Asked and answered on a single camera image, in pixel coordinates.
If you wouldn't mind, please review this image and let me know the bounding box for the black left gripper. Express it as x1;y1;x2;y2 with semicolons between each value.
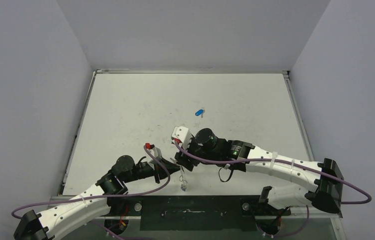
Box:
123;157;180;183

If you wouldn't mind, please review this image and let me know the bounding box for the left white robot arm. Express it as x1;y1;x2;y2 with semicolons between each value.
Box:
13;155;180;240

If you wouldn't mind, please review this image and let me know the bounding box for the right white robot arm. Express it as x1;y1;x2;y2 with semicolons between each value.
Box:
171;126;344;215

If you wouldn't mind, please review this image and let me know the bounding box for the loose blue key tag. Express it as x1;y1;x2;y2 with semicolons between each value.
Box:
195;107;205;118

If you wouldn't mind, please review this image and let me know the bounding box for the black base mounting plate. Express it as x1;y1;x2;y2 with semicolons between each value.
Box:
102;195;291;234

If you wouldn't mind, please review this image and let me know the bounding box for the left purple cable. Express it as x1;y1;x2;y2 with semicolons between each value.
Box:
11;144;172;220

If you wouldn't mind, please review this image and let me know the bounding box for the purple cable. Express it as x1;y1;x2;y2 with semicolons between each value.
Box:
173;139;373;206
11;144;172;220

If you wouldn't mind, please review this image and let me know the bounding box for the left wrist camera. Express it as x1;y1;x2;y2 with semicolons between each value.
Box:
144;143;163;162

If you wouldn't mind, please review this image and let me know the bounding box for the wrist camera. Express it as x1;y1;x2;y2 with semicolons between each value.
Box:
144;143;163;162
171;126;193;150

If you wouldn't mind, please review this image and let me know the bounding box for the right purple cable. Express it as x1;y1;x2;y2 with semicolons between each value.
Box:
173;139;373;206

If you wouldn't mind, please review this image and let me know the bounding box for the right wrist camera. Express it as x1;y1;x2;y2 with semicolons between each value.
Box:
171;126;193;150

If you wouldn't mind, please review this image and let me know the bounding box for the aluminium table frame rail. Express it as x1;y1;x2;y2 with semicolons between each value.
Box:
281;71;315;162

